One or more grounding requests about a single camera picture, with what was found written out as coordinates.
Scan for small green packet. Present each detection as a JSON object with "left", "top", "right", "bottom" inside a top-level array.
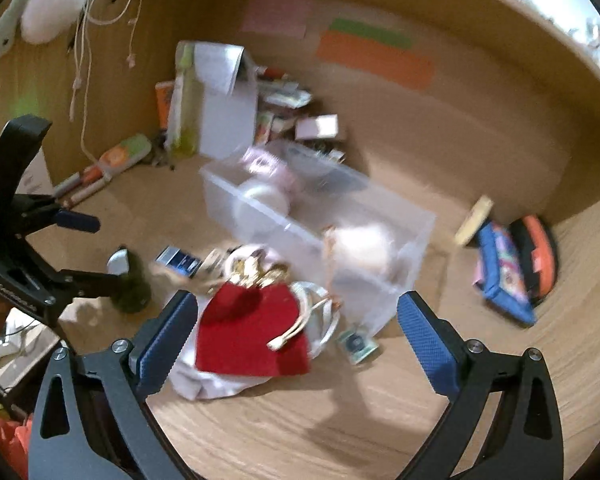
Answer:
[{"left": 337, "top": 325, "right": 378, "bottom": 366}]

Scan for orange box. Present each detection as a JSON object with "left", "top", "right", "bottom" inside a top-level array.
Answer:
[{"left": 155, "top": 81, "right": 176, "bottom": 128}]

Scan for white cloth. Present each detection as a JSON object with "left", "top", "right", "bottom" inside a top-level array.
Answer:
[{"left": 170, "top": 280, "right": 341, "bottom": 401}]

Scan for pink knitted item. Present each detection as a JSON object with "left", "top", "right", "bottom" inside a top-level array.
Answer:
[{"left": 242, "top": 146, "right": 296, "bottom": 196}]

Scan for pink paper sheet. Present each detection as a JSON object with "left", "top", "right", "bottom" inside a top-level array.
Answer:
[{"left": 241, "top": 0, "right": 315, "bottom": 38}]

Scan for white box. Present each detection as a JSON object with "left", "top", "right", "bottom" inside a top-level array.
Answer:
[{"left": 200, "top": 80, "right": 258, "bottom": 158}]

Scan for white cable bundle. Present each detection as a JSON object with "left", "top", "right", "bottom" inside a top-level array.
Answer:
[{"left": 0, "top": 310, "right": 61, "bottom": 391}]

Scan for yellow-green bottle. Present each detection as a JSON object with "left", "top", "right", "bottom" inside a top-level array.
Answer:
[{"left": 166, "top": 42, "right": 201, "bottom": 157}]

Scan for black and orange case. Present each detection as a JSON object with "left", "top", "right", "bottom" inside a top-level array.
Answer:
[{"left": 510, "top": 215, "right": 559, "bottom": 306}]

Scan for white card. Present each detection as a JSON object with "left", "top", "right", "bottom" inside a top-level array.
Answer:
[{"left": 17, "top": 145, "right": 53, "bottom": 196}]

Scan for white fluffy plush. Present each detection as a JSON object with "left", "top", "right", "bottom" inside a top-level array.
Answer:
[{"left": 20, "top": 0, "right": 88, "bottom": 43}]

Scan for small pink box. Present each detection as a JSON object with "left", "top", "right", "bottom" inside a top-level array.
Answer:
[{"left": 295, "top": 115, "right": 339, "bottom": 141}]

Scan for fruit printed carton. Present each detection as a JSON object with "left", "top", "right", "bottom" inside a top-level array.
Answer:
[{"left": 255, "top": 112, "right": 277, "bottom": 143}]

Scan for white round case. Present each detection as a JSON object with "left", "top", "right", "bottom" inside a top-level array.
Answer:
[{"left": 235, "top": 180, "right": 291, "bottom": 233}]

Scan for orange cloth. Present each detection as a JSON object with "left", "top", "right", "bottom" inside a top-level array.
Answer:
[{"left": 0, "top": 407, "right": 31, "bottom": 480}]

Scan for green paper strip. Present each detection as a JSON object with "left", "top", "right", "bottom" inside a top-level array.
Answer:
[{"left": 329, "top": 18, "right": 412, "bottom": 51}]

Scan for beige hanging cord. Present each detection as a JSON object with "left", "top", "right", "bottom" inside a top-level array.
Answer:
[{"left": 69, "top": 0, "right": 148, "bottom": 163}]

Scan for orange paper sheet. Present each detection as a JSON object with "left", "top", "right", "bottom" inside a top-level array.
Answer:
[{"left": 316, "top": 30, "right": 435, "bottom": 92}]

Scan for small glass jars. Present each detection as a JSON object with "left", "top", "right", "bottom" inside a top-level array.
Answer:
[{"left": 310, "top": 140, "right": 346, "bottom": 163}]

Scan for small white ornaments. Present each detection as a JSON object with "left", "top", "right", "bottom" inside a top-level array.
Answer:
[{"left": 460, "top": 0, "right": 600, "bottom": 76}]

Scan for red card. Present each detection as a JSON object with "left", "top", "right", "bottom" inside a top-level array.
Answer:
[{"left": 195, "top": 282, "right": 312, "bottom": 377}]

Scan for white handwritten paper sheet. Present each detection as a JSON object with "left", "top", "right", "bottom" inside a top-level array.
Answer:
[{"left": 194, "top": 43, "right": 245, "bottom": 95}]

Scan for clear plastic storage box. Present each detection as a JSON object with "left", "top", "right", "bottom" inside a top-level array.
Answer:
[{"left": 200, "top": 140, "right": 437, "bottom": 338}]

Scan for blue pencil case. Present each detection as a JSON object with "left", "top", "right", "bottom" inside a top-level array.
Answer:
[{"left": 474, "top": 222, "right": 537, "bottom": 326}]

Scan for stack of small packets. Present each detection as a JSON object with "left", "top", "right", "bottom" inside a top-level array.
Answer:
[{"left": 254, "top": 65, "right": 313, "bottom": 121}]

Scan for dark metal keychain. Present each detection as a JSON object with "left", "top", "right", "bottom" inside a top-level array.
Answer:
[{"left": 149, "top": 144, "right": 175, "bottom": 169}]

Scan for pale pink plush ball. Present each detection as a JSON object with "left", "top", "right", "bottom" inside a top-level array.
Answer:
[{"left": 325, "top": 225, "right": 396, "bottom": 281}]

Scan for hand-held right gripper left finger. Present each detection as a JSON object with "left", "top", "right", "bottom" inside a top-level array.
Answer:
[{"left": 27, "top": 290, "right": 201, "bottom": 480}]

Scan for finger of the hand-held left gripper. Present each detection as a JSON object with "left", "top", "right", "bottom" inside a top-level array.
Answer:
[
  {"left": 59, "top": 269, "right": 127, "bottom": 304},
  {"left": 0, "top": 116, "right": 102, "bottom": 242}
]

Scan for yellow tube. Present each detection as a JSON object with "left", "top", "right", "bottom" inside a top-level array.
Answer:
[{"left": 454, "top": 196, "right": 494, "bottom": 247}]

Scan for gold and white trinket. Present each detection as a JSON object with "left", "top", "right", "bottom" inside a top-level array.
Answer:
[{"left": 222, "top": 245, "right": 286, "bottom": 288}]

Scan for dark green bottle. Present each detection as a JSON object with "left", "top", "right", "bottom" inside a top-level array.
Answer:
[{"left": 107, "top": 246, "right": 152, "bottom": 315}]

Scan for white and orange marker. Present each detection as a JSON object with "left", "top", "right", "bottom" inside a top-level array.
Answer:
[
  {"left": 60, "top": 179, "right": 112, "bottom": 207},
  {"left": 52, "top": 170, "right": 103, "bottom": 197}
]

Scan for green and orange tube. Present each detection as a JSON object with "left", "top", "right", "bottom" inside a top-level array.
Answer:
[{"left": 97, "top": 133, "right": 152, "bottom": 176}]

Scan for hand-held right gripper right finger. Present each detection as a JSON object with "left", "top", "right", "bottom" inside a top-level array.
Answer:
[{"left": 396, "top": 290, "right": 566, "bottom": 480}]

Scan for white coiled cord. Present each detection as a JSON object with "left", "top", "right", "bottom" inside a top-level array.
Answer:
[{"left": 290, "top": 282, "right": 343, "bottom": 358}]

